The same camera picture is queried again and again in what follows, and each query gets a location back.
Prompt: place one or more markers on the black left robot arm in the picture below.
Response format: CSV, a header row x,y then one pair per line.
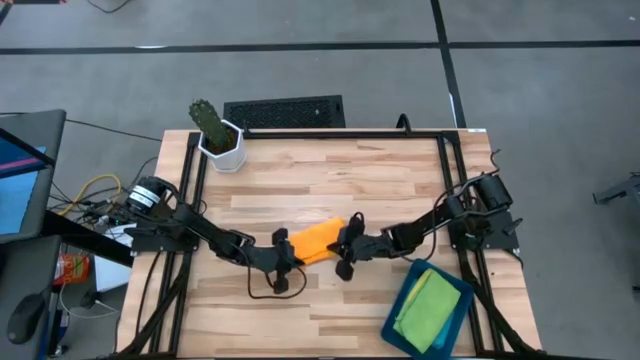
x,y
200,230

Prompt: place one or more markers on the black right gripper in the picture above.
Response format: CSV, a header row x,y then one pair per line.
x,y
362,242

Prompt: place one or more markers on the dark grey desk surface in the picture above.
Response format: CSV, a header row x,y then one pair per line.
x,y
25,270

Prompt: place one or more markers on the orange microfiber towel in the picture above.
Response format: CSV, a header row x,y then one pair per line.
x,y
315,240

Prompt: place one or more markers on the grey monitor with blue screen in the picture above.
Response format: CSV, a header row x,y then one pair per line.
x,y
20,200

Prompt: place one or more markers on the black aluminium table frame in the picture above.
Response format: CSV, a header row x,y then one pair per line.
x,y
375,134

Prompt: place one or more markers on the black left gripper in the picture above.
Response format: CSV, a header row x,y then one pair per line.
x,y
277,255

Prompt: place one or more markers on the white power strip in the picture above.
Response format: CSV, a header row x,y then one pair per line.
x,y
120,234

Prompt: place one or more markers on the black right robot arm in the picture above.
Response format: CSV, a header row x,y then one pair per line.
x,y
450,210

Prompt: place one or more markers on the green microfiber towel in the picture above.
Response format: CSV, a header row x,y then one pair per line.
x,y
427,310

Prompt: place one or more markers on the black desk bar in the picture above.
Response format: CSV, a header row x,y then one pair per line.
x,y
85,240

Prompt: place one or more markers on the orange snack bag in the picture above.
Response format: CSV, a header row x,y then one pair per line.
x,y
72,269

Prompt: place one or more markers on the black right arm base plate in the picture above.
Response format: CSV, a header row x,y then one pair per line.
x,y
502,235

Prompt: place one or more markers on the dark blue square tray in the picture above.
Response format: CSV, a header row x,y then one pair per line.
x,y
400,340

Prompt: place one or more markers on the black computer mouse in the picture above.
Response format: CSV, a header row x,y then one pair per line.
x,y
22,317

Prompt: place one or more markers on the green cactus plant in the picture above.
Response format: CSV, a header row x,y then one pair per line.
x,y
210,125

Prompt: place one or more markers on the white box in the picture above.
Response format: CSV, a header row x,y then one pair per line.
x,y
112,275

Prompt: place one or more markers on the black perforated grille panel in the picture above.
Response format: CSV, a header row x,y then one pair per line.
x,y
280,112

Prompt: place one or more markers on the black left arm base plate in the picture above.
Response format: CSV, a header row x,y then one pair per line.
x,y
150,242

